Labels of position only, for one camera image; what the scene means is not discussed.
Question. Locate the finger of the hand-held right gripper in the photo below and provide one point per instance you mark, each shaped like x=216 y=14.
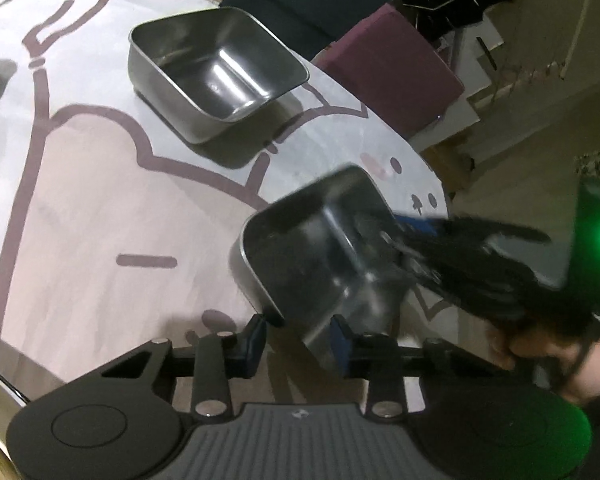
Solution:
x=480 y=235
x=470 y=275

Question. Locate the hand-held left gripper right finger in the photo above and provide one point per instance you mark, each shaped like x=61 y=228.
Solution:
x=337 y=347

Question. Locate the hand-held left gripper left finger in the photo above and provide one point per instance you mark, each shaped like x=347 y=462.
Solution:
x=254 y=345

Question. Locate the square steel container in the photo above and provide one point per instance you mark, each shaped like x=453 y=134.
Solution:
x=215 y=70
x=310 y=260

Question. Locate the person's right hand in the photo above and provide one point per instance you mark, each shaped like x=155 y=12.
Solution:
x=530 y=347

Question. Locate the white flat board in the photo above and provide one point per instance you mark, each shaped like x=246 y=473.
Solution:
x=480 y=60

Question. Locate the maroon stool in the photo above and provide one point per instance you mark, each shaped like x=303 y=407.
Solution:
x=395 y=70

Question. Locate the cartoon printed tablecloth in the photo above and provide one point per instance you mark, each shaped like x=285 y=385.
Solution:
x=80 y=185

